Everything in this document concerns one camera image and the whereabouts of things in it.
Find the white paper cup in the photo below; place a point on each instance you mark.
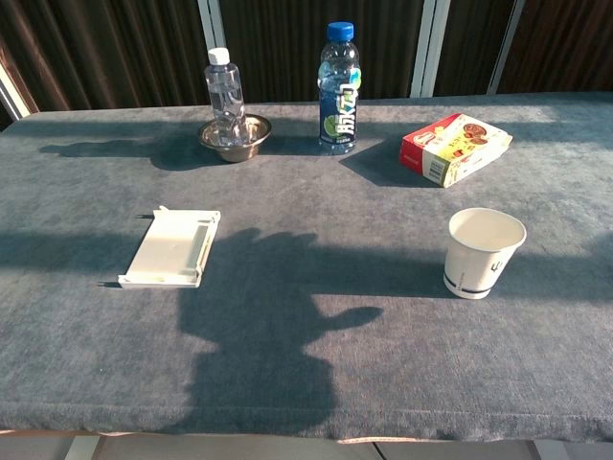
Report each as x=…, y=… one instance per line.
x=479, y=261

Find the grey-blue table cloth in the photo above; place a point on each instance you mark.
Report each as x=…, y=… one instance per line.
x=306, y=335

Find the small metal bowl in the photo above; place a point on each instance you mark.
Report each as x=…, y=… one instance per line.
x=235, y=139

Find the blue-capped sports drink bottle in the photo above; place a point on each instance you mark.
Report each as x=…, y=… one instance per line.
x=339, y=96

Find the white plastic tray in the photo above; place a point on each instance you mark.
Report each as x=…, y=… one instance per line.
x=170, y=251

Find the clear white-capped water bottle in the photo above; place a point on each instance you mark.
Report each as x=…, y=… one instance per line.
x=224, y=98

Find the red and white snack box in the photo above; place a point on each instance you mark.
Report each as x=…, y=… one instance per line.
x=450, y=148

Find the dark brown curtain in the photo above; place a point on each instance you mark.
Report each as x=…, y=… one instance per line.
x=115, y=52

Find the white window frame post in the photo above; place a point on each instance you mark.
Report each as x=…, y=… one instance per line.
x=10, y=96
x=430, y=48
x=211, y=24
x=505, y=48

